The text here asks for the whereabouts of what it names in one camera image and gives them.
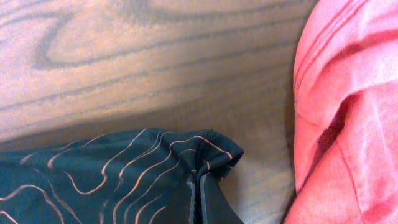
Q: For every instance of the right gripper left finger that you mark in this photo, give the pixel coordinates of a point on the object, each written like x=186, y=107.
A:
x=190, y=200

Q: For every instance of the black patterned jersey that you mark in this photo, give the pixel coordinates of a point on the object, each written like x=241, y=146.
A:
x=128, y=177

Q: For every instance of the red t-shirt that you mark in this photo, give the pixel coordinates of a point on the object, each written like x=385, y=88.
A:
x=345, y=100

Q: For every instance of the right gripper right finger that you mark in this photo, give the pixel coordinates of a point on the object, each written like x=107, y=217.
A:
x=215, y=208

